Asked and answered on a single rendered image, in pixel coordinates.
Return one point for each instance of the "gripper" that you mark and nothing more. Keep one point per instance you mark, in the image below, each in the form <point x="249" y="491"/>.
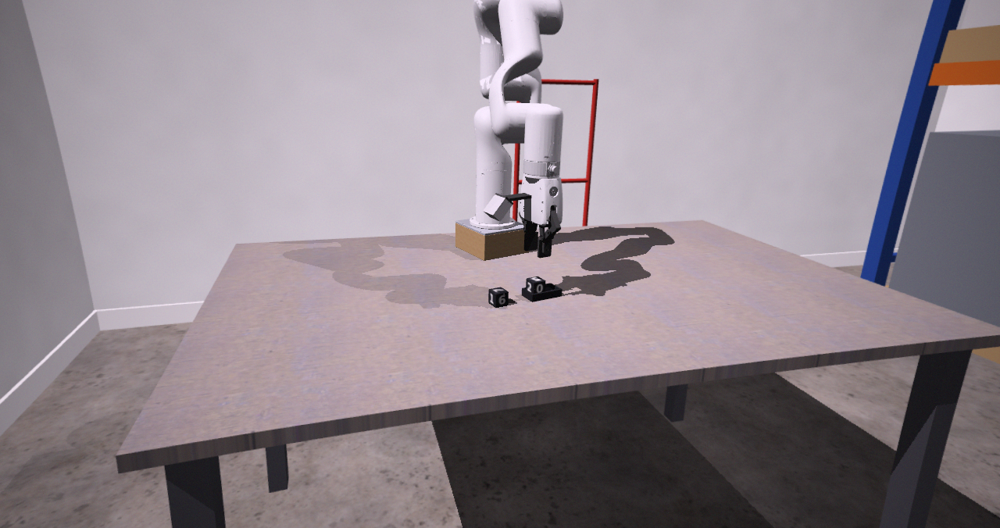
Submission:
<point x="546" y="203"/>

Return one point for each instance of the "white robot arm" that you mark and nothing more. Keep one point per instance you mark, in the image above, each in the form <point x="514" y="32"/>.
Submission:
<point x="510" y="54"/>

